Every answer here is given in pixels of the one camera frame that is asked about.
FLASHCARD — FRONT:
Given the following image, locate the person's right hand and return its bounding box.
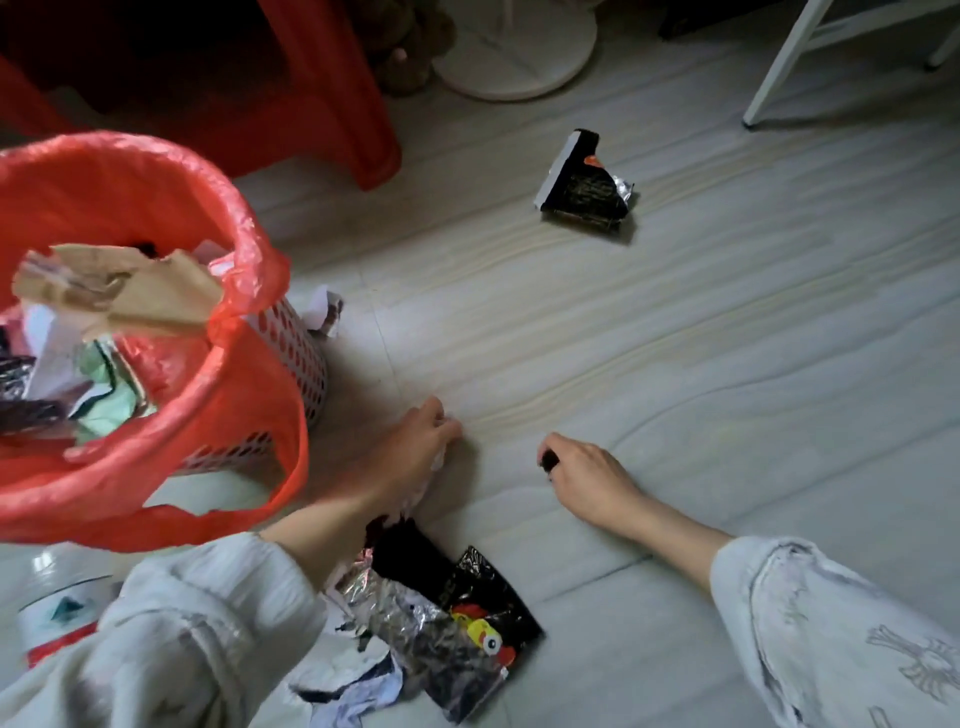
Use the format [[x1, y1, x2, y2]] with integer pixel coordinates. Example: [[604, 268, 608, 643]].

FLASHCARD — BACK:
[[536, 432, 650, 530]]

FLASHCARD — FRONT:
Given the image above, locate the person's left hand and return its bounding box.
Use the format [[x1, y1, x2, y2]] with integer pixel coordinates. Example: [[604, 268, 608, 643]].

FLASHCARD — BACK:
[[359, 395, 464, 519]]

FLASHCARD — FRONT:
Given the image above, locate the silver foil wrapper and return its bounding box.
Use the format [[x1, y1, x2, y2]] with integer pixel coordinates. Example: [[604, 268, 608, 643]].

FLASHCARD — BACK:
[[333, 517, 547, 725]]

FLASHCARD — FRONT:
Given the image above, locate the waste basket with red bag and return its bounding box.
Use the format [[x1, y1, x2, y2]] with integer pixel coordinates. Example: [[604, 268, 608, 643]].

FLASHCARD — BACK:
[[0, 131, 331, 554]]

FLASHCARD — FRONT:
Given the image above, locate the small white torn scrap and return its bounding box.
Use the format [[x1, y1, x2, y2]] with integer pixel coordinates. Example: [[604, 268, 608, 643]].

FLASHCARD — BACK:
[[299, 284, 345, 339]]

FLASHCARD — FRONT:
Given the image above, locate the white torn packet green print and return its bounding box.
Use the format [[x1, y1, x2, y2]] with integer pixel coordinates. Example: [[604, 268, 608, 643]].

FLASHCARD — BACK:
[[71, 341, 159, 444]]

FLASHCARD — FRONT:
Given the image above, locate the black snack wrapper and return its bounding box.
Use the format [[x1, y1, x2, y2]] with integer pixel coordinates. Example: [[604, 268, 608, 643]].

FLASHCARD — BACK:
[[533, 128, 637, 230]]

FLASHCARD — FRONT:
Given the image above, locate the brown paper strip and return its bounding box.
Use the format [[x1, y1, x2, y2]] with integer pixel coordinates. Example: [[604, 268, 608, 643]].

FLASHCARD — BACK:
[[11, 243, 226, 339]]

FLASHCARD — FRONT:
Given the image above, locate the clear bottle red label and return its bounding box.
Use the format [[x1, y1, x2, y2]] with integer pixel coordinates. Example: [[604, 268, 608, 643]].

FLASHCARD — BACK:
[[16, 543, 125, 669]]

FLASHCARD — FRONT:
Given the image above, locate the person's right forearm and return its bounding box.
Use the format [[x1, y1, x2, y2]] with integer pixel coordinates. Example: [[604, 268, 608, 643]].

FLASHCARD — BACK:
[[618, 491, 733, 594]]

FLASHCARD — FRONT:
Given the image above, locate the person's left forearm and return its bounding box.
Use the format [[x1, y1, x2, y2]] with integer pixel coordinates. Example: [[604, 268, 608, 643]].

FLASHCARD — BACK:
[[258, 479, 410, 594]]

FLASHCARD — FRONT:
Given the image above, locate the person's white left sleeve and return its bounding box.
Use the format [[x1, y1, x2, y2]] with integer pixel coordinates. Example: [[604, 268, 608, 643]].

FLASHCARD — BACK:
[[0, 532, 328, 728]]

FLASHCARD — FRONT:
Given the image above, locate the person's printed right sleeve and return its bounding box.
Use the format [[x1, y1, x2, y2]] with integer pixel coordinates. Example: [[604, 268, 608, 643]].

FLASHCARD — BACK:
[[710, 536, 960, 728]]

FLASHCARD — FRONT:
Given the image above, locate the red plastic stool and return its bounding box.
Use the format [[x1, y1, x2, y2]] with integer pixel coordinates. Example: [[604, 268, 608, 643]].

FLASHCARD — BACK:
[[0, 0, 403, 191]]

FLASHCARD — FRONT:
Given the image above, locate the white round stand base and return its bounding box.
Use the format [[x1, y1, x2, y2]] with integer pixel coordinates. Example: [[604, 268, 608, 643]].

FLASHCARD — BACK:
[[432, 0, 599, 103]]

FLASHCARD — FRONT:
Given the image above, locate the tall black cabinet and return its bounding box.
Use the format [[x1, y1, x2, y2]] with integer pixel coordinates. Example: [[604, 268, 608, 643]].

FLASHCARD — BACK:
[[658, 0, 804, 40]]

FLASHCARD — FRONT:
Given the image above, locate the brown rope-wrapped post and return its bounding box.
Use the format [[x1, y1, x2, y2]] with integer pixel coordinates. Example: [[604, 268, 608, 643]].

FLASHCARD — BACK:
[[352, 0, 457, 97]]

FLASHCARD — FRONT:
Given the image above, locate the white metal frame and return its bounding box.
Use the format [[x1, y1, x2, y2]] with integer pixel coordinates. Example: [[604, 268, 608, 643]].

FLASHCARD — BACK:
[[742, 0, 960, 129]]

